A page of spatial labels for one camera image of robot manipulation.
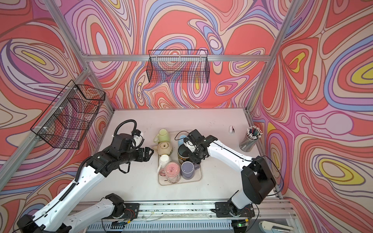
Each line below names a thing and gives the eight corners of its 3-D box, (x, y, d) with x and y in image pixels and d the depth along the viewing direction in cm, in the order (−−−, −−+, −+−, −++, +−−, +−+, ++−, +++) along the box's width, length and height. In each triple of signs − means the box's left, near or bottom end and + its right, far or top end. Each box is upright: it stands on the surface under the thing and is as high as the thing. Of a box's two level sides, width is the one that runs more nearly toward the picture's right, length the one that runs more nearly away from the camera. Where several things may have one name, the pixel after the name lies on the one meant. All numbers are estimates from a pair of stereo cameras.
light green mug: (155, 144, 101) (152, 136, 93) (157, 137, 105) (154, 128, 97) (169, 144, 101) (167, 136, 93) (170, 136, 105) (168, 128, 97)
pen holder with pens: (240, 152, 96) (249, 137, 83) (238, 141, 102) (245, 126, 88) (253, 152, 96) (264, 137, 83) (250, 141, 102) (259, 126, 88)
